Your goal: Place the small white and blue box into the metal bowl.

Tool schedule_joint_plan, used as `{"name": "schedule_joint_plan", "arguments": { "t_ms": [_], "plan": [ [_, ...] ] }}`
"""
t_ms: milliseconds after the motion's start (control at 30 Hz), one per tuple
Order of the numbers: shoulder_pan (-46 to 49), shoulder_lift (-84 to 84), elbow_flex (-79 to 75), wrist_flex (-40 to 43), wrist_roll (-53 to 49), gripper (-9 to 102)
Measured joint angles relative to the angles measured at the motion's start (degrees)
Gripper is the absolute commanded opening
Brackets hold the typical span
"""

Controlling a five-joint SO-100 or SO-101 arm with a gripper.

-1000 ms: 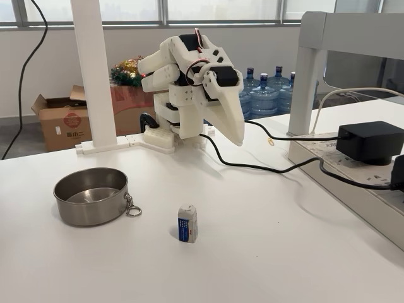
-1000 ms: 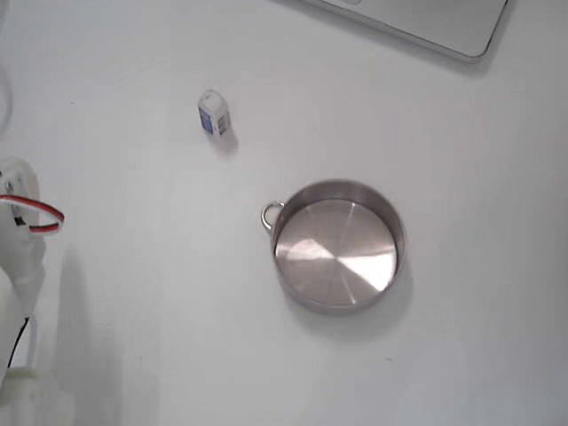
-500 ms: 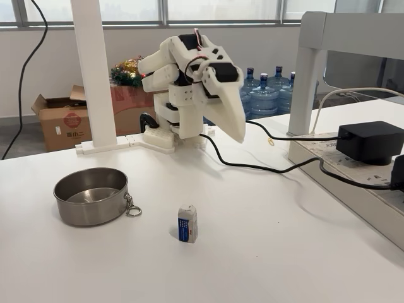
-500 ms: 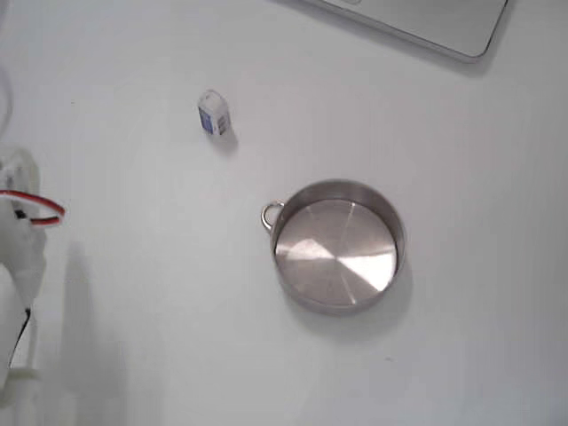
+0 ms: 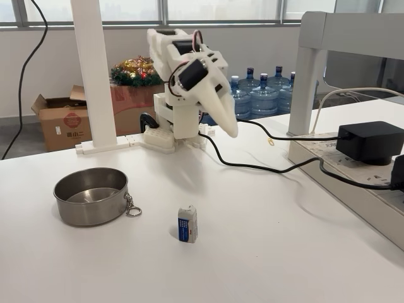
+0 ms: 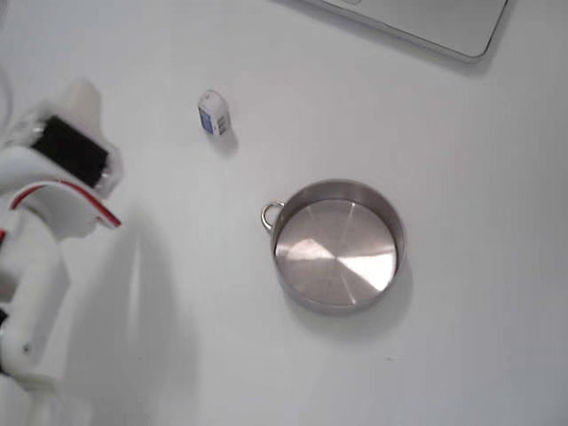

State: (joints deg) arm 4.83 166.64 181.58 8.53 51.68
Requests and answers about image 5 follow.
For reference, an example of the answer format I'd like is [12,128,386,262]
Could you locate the metal bowl with key ring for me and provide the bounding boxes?
[52,167,143,227]

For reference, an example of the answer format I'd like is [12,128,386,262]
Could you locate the white power strip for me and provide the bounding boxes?
[288,135,404,250]

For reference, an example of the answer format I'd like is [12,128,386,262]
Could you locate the christmas wreath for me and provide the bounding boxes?
[110,55,165,88]

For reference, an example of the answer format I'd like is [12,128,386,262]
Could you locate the open brown cardboard box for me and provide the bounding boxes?
[30,84,94,152]

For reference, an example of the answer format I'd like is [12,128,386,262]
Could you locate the black plug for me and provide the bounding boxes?
[390,154,404,192]

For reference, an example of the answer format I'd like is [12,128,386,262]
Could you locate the long black power cable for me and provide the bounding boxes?
[198,133,395,191]

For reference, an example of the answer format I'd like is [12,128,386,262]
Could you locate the black table clamp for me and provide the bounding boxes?
[140,112,160,133]

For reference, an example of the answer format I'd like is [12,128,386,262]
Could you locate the red cardboard box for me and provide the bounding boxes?
[110,84,167,136]

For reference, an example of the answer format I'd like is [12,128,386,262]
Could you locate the black adapter cable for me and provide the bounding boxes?
[236,118,348,141]

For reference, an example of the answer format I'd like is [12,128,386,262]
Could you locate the grey desk shelf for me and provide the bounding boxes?
[287,11,404,136]

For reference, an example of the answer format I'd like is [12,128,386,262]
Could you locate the black power adapter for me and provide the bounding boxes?
[335,121,401,167]

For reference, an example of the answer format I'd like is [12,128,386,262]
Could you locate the white cable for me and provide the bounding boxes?
[311,87,404,135]

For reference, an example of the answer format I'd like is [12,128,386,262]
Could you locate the small white and blue box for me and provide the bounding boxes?
[177,204,199,244]

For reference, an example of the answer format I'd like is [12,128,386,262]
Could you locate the white camera post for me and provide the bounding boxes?
[69,0,146,155]

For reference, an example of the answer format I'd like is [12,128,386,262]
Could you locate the hanging black cable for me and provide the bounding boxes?
[1,0,49,160]

